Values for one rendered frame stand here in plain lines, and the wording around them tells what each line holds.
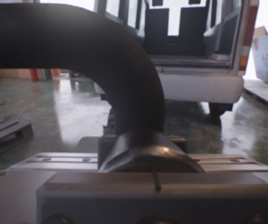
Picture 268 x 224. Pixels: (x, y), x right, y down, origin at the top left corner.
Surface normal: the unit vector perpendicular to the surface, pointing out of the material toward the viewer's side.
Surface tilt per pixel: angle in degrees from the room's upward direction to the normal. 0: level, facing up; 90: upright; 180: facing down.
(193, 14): 93
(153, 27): 93
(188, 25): 93
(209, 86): 87
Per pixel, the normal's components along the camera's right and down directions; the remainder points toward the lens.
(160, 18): -0.25, 0.40
